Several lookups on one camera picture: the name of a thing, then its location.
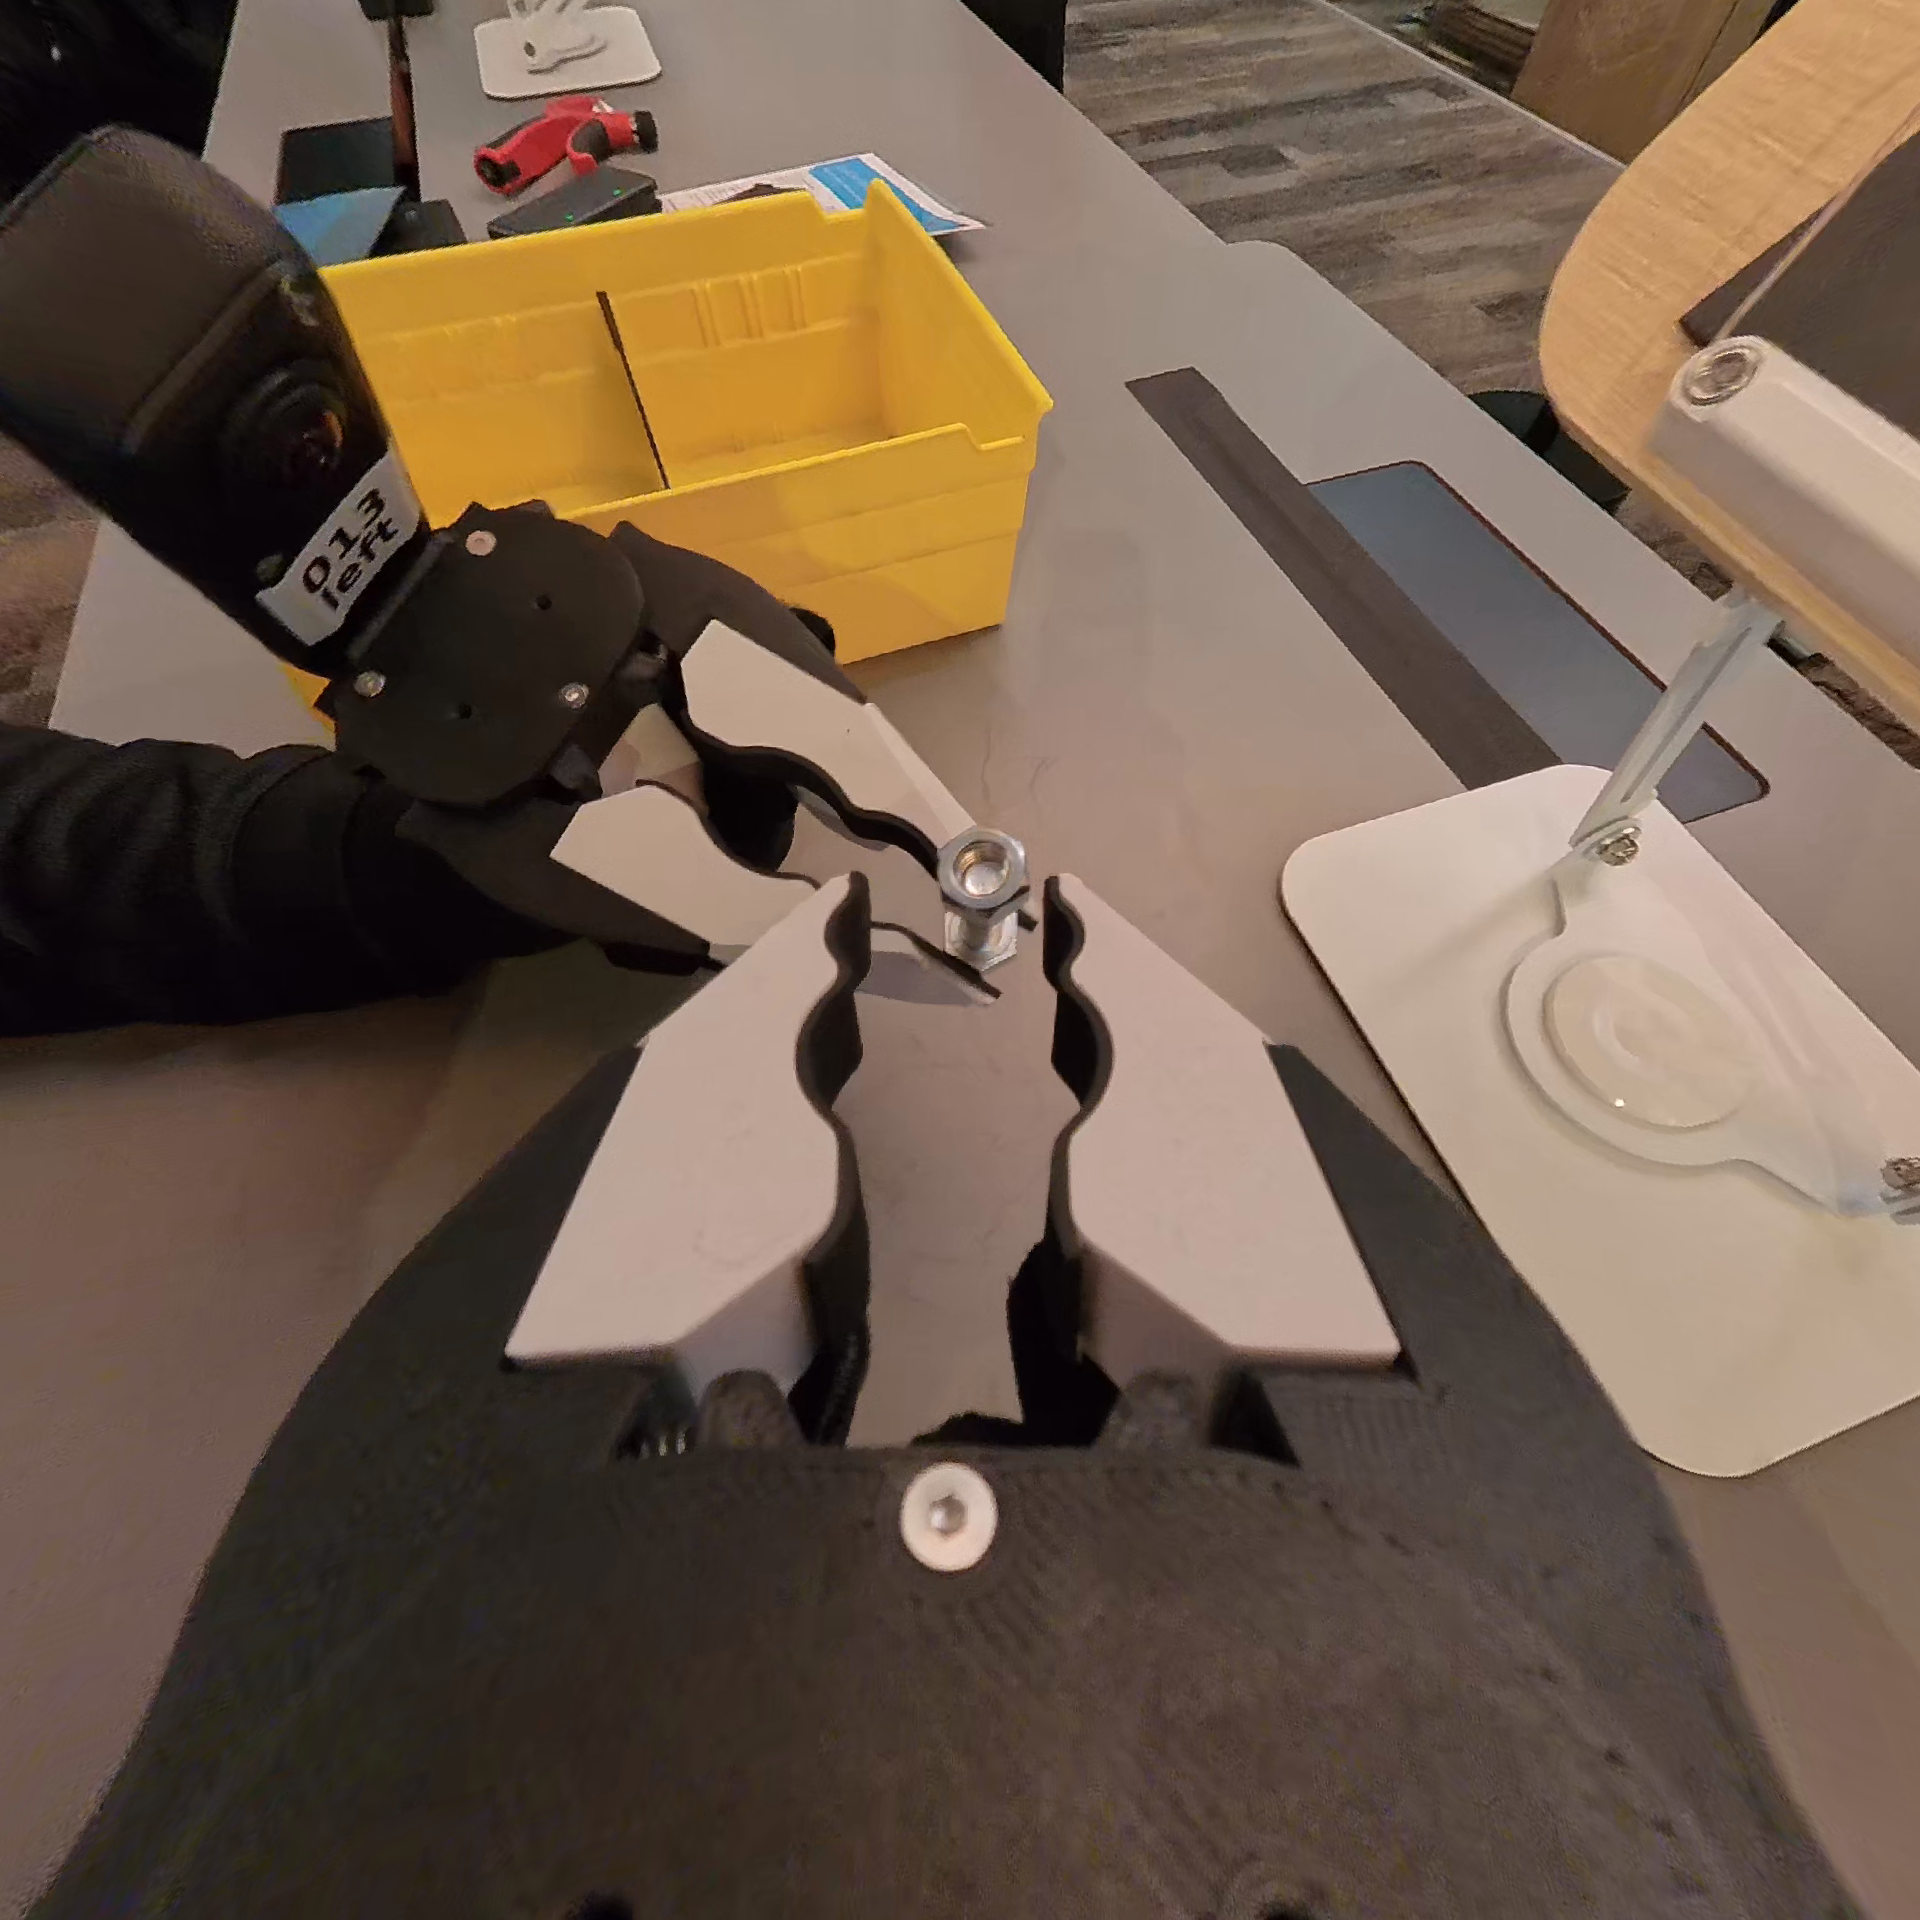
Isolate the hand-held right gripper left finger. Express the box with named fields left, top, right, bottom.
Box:
left=502, top=871, right=873, bottom=1445

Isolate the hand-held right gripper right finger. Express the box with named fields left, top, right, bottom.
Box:
left=1005, top=874, right=1404, bottom=1445

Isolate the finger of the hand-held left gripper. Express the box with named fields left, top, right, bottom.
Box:
left=681, top=619, right=987, bottom=856
left=550, top=783, right=1003, bottom=1008

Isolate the yellow plastic bin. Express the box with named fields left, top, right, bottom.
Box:
left=285, top=181, right=1057, bottom=723

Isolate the silver hex nut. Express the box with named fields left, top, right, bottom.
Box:
left=938, top=824, right=1033, bottom=911

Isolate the person's left hand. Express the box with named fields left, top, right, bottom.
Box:
left=293, top=748, right=601, bottom=990

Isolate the cardboard bin divider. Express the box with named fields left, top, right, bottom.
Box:
left=595, top=287, right=675, bottom=494

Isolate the white stand with clear arms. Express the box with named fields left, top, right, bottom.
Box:
left=1282, top=0, right=1920, bottom=1478

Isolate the blue printed paper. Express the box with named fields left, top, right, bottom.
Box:
left=660, top=150, right=991, bottom=243

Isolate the red and black tool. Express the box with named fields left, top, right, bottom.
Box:
left=474, top=94, right=663, bottom=197

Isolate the black hammer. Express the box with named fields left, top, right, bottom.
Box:
left=359, top=0, right=436, bottom=202

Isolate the white stand with tilted board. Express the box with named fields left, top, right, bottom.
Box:
left=474, top=0, right=665, bottom=102

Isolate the black mesh office chair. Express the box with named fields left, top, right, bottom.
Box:
left=961, top=0, right=1069, bottom=92

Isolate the white flat device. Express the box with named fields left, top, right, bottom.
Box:
left=1650, top=134, right=1920, bottom=676

